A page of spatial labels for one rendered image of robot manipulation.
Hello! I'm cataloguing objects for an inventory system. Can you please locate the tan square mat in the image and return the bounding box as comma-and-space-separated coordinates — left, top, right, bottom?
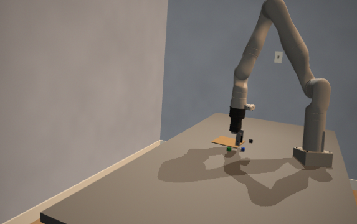
211, 136, 239, 148

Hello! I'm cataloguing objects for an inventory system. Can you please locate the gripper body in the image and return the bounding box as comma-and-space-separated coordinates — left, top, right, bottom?
229, 97, 255, 133

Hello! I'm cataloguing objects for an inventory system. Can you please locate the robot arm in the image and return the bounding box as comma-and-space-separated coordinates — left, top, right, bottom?
232, 0, 331, 152

